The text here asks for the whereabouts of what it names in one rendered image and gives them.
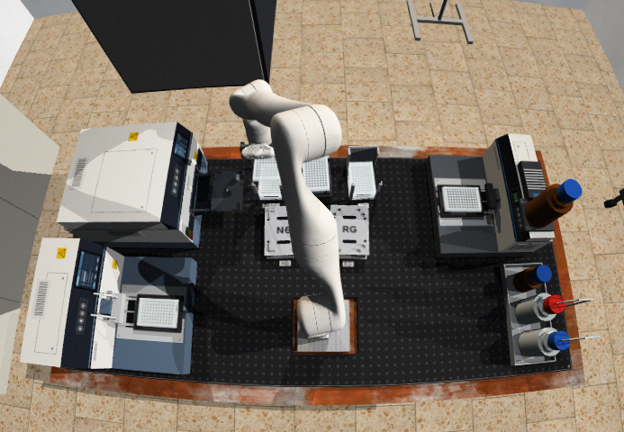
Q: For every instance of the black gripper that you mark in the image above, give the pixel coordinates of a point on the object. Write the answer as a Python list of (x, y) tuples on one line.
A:
[(243, 145)]

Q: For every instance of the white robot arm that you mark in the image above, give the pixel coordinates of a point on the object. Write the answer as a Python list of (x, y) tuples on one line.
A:
[(299, 134)]

